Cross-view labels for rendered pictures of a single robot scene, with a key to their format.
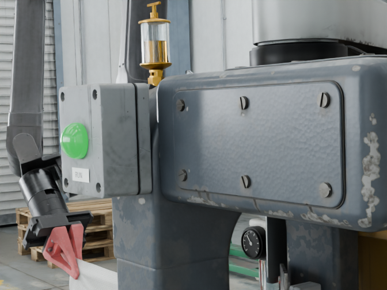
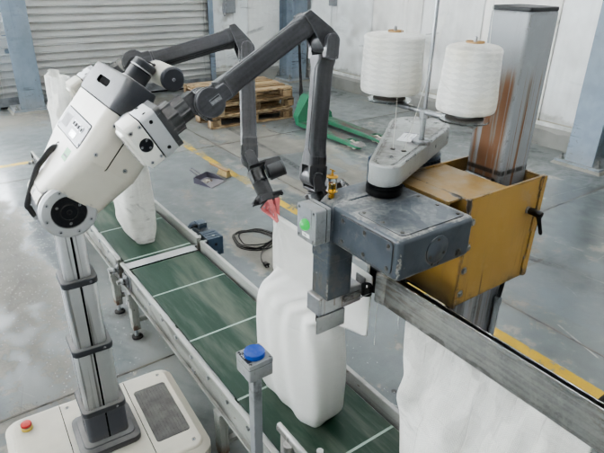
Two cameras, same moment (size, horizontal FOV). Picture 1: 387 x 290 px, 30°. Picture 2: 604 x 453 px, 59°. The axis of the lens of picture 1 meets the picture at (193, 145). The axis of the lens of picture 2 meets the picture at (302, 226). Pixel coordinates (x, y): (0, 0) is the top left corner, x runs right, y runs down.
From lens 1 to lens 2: 0.78 m
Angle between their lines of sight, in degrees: 23
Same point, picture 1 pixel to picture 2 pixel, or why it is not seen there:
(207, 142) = (350, 236)
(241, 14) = not seen: outside the picture
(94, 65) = not seen: outside the picture
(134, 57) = (313, 146)
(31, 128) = (253, 146)
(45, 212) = (262, 190)
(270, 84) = (373, 232)
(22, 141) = (249, 154)
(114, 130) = (319, 226)
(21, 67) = (244, 110)
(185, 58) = not seen: outside the picture
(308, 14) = (388, 179)
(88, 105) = (311, 216)
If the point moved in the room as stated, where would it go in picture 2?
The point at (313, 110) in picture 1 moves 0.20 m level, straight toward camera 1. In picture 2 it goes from (385, 246) to (382, 298)
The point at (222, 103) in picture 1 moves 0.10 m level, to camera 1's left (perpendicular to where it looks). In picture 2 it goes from (357, 228) to (313, 227)
